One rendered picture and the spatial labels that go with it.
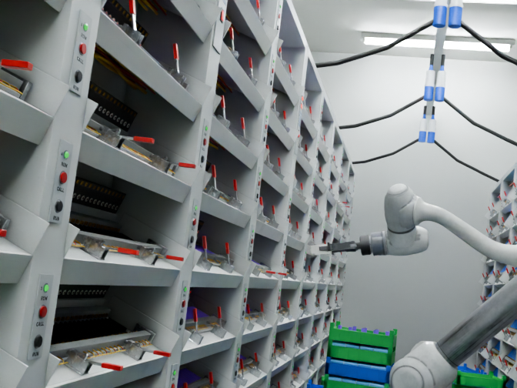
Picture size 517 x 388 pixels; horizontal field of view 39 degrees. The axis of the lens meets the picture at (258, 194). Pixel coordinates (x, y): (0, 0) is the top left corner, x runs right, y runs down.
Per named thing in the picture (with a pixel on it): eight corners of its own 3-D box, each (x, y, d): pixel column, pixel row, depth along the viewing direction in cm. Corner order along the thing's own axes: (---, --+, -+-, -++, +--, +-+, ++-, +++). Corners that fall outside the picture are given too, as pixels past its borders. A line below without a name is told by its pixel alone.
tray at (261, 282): (273, 289, 305) (284, 269, 305) (243, 288, 246) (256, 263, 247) (233, 265, 310) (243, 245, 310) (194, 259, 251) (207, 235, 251)
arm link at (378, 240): (388, 255, 273) (371, 257, 274) (385, 232, 274) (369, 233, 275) (387, 254, 264) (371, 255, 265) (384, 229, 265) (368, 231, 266)
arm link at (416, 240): (387, 245, 276) (383, 217, 269) (428, 241, 273) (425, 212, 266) (388, 262, 267) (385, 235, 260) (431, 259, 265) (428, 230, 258)
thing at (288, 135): (289, 151, 312) (305, 123, 312) (264, 118, 253) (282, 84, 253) (249, 130, 316) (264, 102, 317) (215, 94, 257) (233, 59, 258)
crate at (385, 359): (394, 362, 351) (395, 346, 352) (390, 366, 331) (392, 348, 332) (333, 352, 359) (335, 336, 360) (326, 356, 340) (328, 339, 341)
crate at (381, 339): (395, 346, 352) (398, 329, 352) (392, 348, 332) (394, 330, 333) (335, 336, 360) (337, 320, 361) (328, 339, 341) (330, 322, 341)
